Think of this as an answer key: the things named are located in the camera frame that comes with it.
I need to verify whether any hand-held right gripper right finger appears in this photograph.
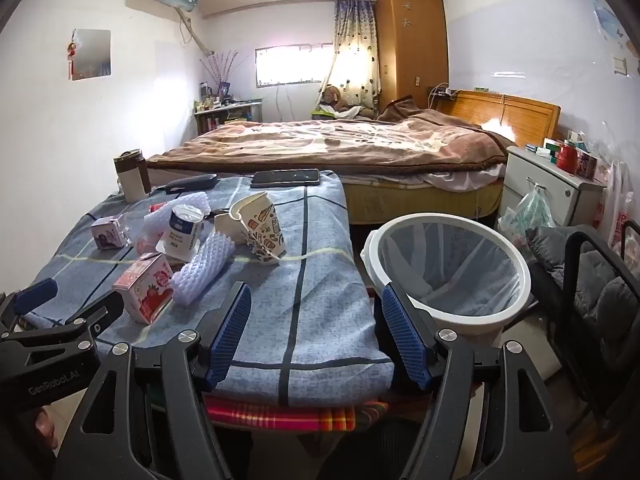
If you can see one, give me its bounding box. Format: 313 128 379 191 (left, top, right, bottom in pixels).
382 282 576 480

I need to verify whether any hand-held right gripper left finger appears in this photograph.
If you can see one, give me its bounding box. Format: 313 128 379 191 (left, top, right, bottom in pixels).
55 282 253 480

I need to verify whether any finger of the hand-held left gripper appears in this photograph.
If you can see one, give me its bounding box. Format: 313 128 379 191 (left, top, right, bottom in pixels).
20 291 125 346
0 280 58 333

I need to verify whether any red strawberry milk carton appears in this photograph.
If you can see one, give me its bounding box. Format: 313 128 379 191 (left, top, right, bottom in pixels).
111 252 175 325

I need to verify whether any white round trash bin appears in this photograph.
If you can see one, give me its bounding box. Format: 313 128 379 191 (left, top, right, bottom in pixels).
361 213 532 348

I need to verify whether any small purple drink carton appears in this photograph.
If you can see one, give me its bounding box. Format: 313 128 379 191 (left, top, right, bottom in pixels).
90 214 128 251

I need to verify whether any crushed printed paper cup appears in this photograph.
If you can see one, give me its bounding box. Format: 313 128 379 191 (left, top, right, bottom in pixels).
215 191 287 265

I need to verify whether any white yogurt cup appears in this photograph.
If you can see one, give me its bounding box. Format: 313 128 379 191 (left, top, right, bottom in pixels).
156 204 205 266

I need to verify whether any clear bottle with red cap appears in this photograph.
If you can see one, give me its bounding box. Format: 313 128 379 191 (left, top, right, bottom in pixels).
125 201 168 256

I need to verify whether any person's left hand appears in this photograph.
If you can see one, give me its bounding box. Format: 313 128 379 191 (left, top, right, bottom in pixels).
32 405 63 448

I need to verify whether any blue checked table blanket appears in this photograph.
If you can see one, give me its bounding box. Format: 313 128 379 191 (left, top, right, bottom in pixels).
22 170 396 408

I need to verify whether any translucent bin liner bag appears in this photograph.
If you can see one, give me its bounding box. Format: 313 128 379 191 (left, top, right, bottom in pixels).
372 220 523 316

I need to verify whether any red plaid cloth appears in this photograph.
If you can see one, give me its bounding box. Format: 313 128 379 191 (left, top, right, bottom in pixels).
202 392 391 433

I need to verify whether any brown and white thermos mug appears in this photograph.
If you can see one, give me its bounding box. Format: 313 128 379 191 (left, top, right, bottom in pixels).
113 149 152 203

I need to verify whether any yellow bed mattress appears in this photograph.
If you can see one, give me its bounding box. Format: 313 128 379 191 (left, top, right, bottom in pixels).
150 160 506 223

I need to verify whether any dark blue glasses case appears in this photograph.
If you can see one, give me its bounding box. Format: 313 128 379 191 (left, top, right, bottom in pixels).
164 173 219 196

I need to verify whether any green printed plastic bag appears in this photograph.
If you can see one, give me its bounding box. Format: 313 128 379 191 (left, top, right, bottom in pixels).
497 182 556 241

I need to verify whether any black office chair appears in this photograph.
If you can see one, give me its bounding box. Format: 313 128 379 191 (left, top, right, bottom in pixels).
542 225 640 441

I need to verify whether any grey chair cushion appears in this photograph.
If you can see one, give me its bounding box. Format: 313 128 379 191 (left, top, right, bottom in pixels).
525 225 640 341

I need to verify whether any white nightstand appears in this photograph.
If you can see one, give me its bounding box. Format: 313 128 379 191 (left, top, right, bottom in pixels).
497 146 608 228

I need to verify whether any bed with brown blanket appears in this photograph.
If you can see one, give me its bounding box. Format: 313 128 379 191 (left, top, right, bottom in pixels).
145 97 508 176

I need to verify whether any cluttered side desk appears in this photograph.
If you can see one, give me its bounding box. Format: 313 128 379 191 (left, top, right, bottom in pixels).
194 100 264 136

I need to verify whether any pile of small boxes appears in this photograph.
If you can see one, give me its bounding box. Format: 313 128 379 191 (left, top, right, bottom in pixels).
526 130 598 181

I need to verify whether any red hanging ornament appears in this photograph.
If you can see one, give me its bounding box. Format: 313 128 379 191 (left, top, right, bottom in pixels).
67 30 81 81

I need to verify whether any white and red plastic bag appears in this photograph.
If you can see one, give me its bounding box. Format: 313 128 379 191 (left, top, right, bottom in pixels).
592 160 636 251

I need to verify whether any brown teddy bear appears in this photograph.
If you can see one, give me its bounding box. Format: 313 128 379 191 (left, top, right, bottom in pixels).
320 85 376 121

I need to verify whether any wooden bed headboard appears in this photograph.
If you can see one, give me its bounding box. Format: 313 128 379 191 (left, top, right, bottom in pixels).
432 89 562 148

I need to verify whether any vase of dry branches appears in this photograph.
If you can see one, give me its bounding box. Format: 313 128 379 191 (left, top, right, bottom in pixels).
200 50 248 86

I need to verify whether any bright window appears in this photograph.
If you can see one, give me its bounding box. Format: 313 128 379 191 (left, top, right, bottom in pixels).
255 44 335 87

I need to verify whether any patterned curtain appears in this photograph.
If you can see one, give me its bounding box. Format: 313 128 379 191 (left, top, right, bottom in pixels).
320 0 381 111

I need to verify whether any white air conditioner pipe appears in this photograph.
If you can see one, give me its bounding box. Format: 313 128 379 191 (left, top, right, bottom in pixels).
180 10 216 58

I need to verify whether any wooden wardrobe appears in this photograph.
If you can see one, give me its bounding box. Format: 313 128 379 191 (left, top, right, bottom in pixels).
375 0 448 111

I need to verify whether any silver wall poster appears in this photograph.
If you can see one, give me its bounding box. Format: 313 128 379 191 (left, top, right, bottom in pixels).
70 29 112 81

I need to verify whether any blue dolphin wall sticker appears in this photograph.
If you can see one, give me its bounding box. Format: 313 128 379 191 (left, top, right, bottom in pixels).
590 0 631 41

